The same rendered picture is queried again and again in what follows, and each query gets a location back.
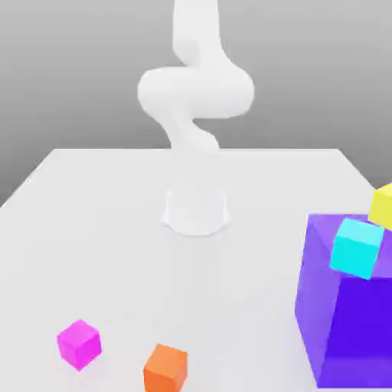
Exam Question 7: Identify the small orange cube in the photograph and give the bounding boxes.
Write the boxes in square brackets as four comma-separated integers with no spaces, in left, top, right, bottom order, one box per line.
[142,343,189,392]

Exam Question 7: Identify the small yellow cube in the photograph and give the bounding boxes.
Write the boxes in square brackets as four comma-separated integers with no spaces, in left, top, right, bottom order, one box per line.
[367,182,392,231]

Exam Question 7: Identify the small magenta cube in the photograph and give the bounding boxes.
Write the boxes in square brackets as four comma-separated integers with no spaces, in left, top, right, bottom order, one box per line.
[56,318,103,372]

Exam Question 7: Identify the small cyan cube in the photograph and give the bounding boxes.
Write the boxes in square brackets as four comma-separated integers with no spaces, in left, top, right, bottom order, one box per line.
[328,217,386,281]

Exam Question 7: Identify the large purple box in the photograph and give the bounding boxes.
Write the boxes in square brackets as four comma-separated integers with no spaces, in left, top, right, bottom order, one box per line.
[294,213,392,390]

